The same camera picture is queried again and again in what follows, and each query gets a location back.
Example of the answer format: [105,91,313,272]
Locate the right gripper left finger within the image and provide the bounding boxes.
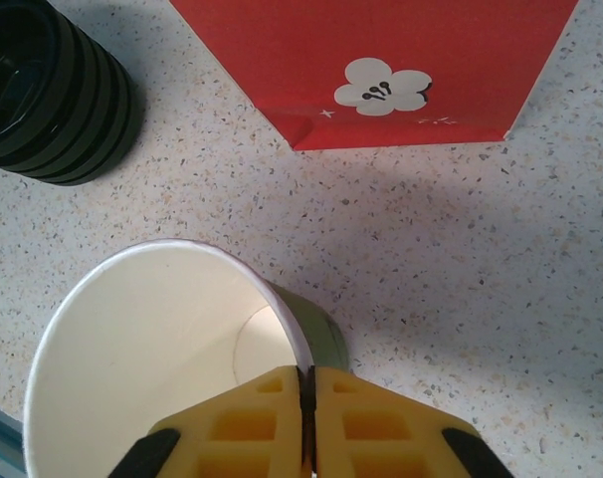
[110,364,308,478]

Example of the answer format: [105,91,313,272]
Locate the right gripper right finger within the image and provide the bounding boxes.
[308,365,514,478]

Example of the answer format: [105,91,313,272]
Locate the green paper coffee cup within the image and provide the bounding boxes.
[22,238,350,478]

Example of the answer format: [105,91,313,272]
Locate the red flower-print paper bag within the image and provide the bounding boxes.
[167,0,579,152]

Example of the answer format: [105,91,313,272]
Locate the black cup lid stack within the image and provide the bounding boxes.
[0,0,139,186]

